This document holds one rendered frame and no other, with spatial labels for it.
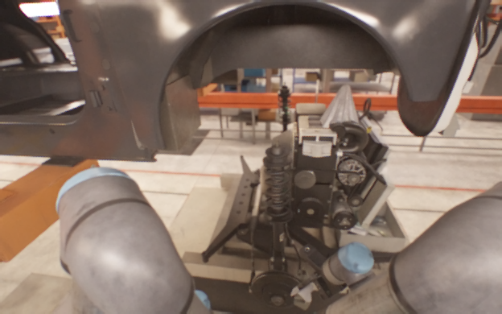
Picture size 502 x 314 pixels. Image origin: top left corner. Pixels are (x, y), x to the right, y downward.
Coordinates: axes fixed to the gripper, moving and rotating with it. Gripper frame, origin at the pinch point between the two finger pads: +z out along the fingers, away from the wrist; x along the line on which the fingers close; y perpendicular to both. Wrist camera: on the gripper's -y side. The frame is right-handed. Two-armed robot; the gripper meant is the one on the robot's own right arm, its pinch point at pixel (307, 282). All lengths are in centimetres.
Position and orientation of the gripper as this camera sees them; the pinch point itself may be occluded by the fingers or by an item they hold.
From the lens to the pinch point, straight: 101.0
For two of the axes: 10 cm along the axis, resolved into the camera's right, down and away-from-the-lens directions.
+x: 8.5, -3.2, 4.3
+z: -1.5, 6.2, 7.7
